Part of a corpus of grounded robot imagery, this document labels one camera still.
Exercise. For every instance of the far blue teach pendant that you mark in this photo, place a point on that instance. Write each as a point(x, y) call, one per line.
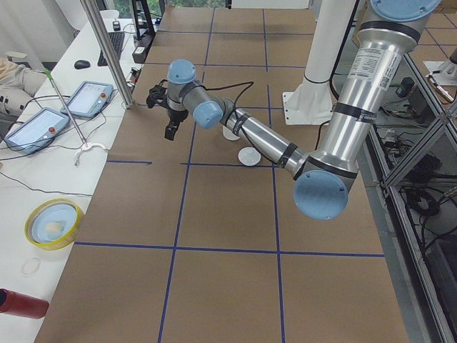
point(89, 99)

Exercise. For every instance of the white ceramic lid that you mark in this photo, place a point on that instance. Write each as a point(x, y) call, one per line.
point(249, 156)

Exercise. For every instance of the yellow tape roll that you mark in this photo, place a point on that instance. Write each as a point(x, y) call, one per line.
point(54, 224)

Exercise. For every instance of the near blue teach pendant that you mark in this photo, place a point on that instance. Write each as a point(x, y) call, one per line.
point(37, 132)

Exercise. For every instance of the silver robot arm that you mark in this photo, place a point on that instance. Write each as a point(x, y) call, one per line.
point(324, 177)

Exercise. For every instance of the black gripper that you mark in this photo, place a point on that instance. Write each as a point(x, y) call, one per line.
point(176, 115)

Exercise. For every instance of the red bottle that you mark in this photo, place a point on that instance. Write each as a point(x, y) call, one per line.
point(22, 305)

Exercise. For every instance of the metal grabber stick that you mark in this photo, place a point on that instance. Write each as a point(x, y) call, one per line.
point(86, 145)

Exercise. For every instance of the white enamel mug blue rim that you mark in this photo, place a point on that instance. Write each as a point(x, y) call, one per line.
point(229, 135)

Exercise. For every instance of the blue teach pendant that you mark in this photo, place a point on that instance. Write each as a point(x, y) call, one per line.
point(89, 99)
point(37, 132)

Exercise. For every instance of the black computer mouse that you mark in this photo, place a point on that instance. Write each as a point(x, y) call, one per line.
point(82, 64)

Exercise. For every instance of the aluminium frame post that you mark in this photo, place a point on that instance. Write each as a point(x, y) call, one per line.
point(97, 23)

